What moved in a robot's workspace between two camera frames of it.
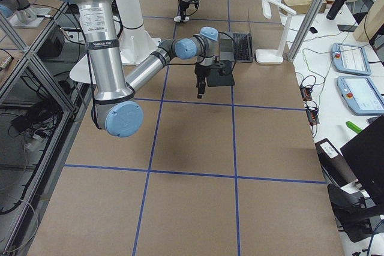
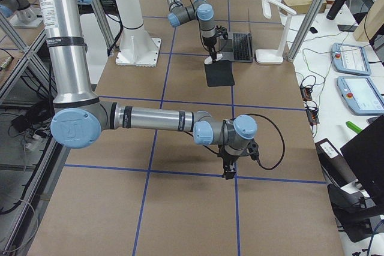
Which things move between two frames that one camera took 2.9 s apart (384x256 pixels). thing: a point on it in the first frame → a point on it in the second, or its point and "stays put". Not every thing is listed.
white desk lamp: [273, 56] stays put
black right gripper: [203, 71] → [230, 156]
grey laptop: [236, 46] stays put
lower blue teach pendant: [362, 95] stays put
